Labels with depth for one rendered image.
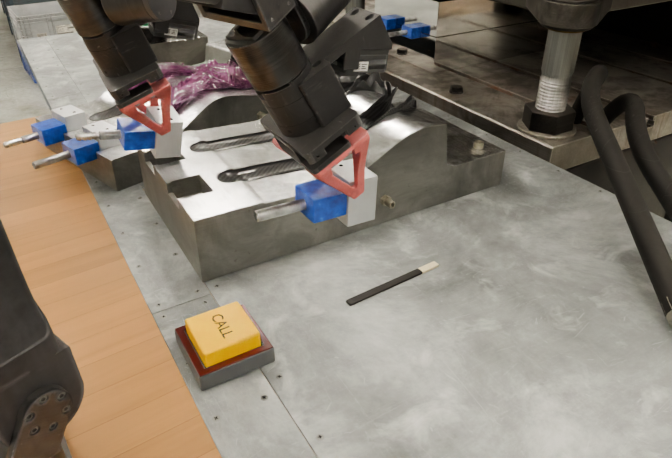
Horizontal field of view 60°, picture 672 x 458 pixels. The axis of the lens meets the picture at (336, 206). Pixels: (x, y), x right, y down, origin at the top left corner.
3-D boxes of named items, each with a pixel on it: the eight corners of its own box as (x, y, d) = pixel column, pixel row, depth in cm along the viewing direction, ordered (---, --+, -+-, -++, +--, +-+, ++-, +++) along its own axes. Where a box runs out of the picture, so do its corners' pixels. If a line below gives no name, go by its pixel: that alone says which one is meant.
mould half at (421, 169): (202, 283, 72) (188, 186, 65) (145, 194, 91) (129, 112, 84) (500, 184, 94) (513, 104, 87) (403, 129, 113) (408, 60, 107)
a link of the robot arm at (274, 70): (289, 51, 58) (255, -11, 53) (331, 54, 54) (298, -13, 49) (246, 98, 55) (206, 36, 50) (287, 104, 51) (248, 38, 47)
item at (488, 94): (546, 176, 113) (554, 141, 109) (263, 31, 209) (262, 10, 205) (776, 98, 150) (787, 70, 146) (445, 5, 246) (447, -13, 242)
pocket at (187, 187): (182, 225, 74) (178, 200, 72) (169, 207, 77) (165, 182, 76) (216, 215, 76) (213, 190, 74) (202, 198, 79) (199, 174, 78)
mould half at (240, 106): (117, 191, 92) (103, 126, 86) (42, 145, 107) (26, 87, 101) (331, 106, 124) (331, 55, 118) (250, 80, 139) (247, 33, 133)
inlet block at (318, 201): (267, 250, 59) (265, 203, 56) (247, 228, 62) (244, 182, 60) (375, 219, 65) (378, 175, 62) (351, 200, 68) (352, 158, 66)
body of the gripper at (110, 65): (143, 48, 78) (115, -3, 72) (166, 80, 71) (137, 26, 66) (99, 71, 77) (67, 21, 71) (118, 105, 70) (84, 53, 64)
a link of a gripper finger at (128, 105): (177, 104, 82) (146, 47, 75) (194, 128, 77) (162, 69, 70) (133, 128, 80) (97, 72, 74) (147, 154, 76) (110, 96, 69)
